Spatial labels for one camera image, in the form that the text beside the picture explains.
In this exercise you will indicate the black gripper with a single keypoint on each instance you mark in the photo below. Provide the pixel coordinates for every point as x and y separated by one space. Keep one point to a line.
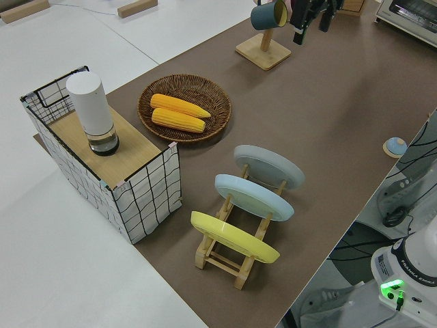
319 6

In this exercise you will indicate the gray plate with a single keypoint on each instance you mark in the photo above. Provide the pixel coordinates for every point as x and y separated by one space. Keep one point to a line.
273 167

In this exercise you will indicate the light blue plate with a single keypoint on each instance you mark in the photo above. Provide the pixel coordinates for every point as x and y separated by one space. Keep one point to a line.
252 198

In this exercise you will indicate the yellow plate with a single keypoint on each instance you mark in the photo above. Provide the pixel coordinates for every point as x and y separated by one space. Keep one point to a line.
235 239

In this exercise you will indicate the wooden plate rack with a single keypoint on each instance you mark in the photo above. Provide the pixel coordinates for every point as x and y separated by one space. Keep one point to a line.
240 278

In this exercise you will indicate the pink mug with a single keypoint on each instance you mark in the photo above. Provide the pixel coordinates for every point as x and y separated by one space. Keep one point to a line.
289 5

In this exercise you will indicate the wooden cabinet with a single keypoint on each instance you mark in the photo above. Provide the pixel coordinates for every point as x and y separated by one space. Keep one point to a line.
353 7

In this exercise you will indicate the dark teal mug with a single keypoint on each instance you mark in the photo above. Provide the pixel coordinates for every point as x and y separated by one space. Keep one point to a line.
264 17

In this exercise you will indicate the wooden mug tree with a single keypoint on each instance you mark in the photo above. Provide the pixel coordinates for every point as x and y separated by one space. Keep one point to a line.
263 56

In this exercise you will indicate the large brown table mat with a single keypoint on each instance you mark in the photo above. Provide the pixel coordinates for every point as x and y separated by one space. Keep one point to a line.
307 119

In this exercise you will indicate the white toaster oven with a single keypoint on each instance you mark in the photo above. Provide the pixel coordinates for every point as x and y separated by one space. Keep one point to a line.
409 17

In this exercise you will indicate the brown wicker basket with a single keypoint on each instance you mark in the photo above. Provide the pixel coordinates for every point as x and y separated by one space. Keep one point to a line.
218 112

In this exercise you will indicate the blue call bell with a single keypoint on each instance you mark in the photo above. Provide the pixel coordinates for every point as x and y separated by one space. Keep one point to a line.
395 146

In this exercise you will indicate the yellow corn cob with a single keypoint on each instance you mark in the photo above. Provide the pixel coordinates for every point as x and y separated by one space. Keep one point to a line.
179 105
177 121

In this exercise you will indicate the long wooden block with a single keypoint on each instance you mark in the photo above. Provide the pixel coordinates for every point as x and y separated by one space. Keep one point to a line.
136 8
24 10

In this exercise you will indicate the light wooden board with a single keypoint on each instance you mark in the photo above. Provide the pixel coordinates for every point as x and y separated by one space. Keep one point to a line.
133 147

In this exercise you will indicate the white cylindrical bottle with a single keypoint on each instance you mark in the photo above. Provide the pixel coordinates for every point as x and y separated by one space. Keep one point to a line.
90 106

